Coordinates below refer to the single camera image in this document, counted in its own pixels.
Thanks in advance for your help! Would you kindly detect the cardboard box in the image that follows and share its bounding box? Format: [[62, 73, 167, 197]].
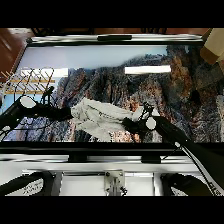
[[199, 28, 224, 66]]

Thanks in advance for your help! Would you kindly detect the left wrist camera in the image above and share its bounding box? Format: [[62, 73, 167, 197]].
[[41, 85, 56, 105]]

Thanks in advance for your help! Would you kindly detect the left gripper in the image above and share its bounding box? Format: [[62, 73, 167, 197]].
[[49, 106, 73, 122]]

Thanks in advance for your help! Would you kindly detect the white shirt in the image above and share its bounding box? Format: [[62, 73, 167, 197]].
[[70, 97, 145, 143]]

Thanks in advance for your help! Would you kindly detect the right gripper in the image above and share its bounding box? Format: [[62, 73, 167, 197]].
[[121, 116, 143, 135]]

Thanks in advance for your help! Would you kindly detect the silver frame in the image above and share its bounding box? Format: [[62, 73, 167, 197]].
[[0, 33, 224, 197]]

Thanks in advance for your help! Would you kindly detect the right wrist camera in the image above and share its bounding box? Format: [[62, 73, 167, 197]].
[[141, 101, 155, 117]]

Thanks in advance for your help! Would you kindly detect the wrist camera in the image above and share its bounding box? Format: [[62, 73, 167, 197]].
[[141, 101, 155, 117], [41, 85, 56, 105]]

